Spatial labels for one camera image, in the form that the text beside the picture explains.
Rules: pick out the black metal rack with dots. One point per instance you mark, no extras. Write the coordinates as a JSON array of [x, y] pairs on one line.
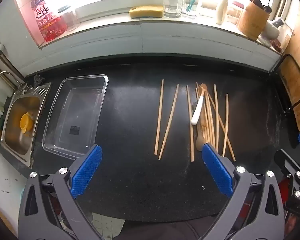
[[285, 105]]

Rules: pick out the yellow plastic cup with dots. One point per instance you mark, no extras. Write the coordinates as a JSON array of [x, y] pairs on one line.
[[25, 122]]

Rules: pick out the bamboo utensil holder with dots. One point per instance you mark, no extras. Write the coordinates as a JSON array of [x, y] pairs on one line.
[[252, 22]]

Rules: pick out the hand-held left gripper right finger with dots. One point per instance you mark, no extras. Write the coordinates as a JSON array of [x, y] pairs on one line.
[[217, 170]]

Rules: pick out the clear glass cup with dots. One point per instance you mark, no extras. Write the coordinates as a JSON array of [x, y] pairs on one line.
[[192, 13]]

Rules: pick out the glass jar with blue lid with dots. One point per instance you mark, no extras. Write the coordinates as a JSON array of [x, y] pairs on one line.
[[69, 20]]

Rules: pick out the dark scouring pad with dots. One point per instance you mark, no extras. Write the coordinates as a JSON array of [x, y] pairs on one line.
[[38, 80]]

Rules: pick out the red detergent pump bottle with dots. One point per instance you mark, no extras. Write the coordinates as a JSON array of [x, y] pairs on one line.
[[47, 17]]

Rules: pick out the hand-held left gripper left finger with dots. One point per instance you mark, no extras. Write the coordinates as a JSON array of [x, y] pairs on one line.
[[86, 170]]

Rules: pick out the teal toothbrush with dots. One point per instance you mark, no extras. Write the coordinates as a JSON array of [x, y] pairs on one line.
[[192, 2]]

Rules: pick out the red object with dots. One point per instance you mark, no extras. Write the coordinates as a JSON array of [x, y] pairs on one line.
[[283, 192]]

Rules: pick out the grey stone pestle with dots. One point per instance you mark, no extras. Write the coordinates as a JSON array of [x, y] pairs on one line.
[[277, 22]]

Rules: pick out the clear jar of dried chili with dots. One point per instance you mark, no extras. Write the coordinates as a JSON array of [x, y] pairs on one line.
[[278, 43]]

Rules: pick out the chrome faucet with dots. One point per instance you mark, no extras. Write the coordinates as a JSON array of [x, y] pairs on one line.
[[0, 76]]

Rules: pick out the white wall fitting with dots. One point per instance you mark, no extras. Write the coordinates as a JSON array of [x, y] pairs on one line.
[[0, 47]]

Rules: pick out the yellow sponge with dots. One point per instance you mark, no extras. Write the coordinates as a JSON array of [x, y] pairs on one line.
[[146, 12]]

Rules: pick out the plastic jar with red lid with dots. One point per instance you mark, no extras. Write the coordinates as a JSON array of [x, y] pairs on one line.
[[234, 12]]

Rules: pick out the clear plastic container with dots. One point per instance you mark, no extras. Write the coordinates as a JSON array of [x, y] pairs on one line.
[[75, 115]]

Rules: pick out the stainless steel sink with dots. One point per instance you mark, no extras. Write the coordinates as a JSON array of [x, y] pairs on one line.
[[17, 135]]

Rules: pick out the white squeeze bottle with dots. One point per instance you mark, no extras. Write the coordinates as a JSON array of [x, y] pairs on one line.
[[222, 7]]

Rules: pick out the bunch of wooden chopsticks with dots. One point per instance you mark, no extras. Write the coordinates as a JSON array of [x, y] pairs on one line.
[[216, 120]]

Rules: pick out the grey stone mortar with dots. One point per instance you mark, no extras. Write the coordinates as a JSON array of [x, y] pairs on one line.
[[270, 33]]

